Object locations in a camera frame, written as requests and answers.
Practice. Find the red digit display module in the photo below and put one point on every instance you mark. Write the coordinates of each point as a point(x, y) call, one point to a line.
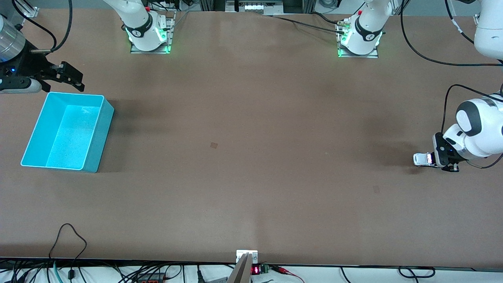
point(256, 270)

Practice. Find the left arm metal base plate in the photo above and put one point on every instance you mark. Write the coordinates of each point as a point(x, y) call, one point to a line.
point(374, 55)

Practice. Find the aluminium corner bracket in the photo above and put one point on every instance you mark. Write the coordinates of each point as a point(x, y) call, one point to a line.
point(476, 17)
point(29, 10)

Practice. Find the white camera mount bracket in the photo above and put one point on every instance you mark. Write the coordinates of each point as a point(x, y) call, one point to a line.
point(240, 253)

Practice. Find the silver lit device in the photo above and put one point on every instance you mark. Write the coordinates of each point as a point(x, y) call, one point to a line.
point(253, 7)

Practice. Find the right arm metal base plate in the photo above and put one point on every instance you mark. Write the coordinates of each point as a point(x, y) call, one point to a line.
point(170, 29)

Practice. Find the teal plastic bin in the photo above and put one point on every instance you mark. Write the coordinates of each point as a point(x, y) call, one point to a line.
point(67, 133)

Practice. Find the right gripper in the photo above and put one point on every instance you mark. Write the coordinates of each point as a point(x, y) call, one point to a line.
point(28, 65)

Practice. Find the grey camera mount bar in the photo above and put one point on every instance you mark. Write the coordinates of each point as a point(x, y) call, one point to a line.
point(240, 273)

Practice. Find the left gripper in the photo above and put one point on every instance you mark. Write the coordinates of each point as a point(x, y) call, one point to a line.
point(444, 154)

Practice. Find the red power strip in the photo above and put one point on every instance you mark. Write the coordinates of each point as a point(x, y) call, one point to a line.
point(151, 279)

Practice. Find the white jeep toy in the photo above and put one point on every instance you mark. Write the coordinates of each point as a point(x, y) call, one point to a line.
point(421, 159)

